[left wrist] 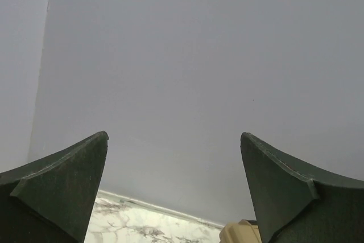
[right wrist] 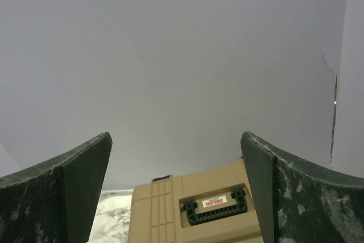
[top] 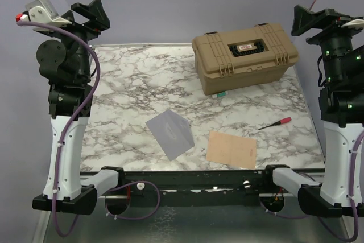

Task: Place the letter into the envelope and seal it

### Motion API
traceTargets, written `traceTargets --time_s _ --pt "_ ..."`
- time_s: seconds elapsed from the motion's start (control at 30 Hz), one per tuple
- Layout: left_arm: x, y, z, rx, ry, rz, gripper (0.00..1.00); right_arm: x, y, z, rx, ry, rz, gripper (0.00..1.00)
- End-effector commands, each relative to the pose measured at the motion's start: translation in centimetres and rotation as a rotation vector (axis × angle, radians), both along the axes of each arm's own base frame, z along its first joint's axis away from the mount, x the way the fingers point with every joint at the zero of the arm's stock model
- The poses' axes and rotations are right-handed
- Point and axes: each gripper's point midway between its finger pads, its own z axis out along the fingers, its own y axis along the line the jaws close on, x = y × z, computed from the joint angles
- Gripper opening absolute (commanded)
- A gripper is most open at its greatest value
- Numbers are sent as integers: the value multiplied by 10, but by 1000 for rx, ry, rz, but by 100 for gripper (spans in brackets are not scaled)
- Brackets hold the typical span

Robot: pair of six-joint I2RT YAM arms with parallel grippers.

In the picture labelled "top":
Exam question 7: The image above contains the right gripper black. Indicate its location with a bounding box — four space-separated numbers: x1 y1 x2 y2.
292 3 364 85

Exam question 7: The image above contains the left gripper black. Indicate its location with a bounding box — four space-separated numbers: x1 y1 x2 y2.
45 0 109 81

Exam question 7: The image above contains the tan paper letter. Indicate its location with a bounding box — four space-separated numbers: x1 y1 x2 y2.
206 131 257 170

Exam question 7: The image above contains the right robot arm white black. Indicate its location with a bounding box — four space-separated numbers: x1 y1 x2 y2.
261 5 363 218

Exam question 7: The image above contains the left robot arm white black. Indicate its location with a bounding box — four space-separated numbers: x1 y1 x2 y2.
26 0 126 215

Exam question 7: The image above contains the tan plastic tool case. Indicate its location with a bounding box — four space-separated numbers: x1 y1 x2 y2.
192 23 299 95

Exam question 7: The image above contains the small green white tube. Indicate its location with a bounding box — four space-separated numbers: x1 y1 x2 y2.
212 91 228 98

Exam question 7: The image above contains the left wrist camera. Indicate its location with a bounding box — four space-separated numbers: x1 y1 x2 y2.
15 0 72 27

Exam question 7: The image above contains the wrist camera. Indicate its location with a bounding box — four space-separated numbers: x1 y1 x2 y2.
342 19 364 29
15 0 72 27

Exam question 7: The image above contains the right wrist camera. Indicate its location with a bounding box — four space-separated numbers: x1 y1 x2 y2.
342 19 364 29

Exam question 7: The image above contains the red handled screwdriver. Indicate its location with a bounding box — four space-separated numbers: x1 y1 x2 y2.
259 117 292 130

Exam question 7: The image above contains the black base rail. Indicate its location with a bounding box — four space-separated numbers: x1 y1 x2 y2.
105 170 287 208

